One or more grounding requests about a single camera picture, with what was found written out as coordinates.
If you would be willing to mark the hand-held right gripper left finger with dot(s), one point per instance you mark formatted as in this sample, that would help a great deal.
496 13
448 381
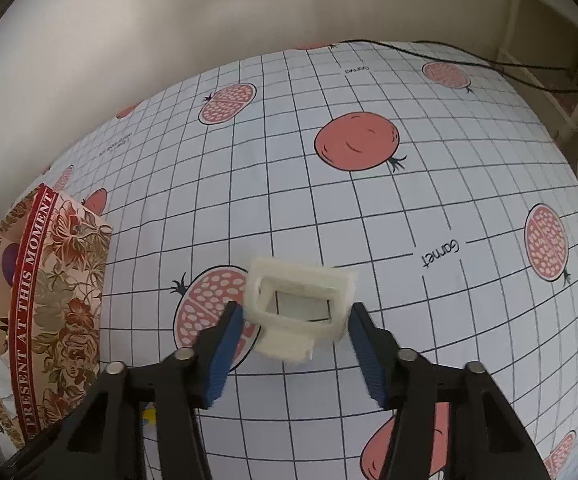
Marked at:
224 355

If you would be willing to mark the white shelf unit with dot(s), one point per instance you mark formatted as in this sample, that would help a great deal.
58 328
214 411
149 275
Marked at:
534 20

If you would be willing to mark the white plastic toy frame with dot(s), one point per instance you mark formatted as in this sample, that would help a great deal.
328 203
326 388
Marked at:
294 275

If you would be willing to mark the floral pink gift box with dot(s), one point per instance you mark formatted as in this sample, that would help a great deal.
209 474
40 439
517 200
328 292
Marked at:
64 310

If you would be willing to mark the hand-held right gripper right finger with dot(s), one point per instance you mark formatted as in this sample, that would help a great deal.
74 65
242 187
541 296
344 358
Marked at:
369 360

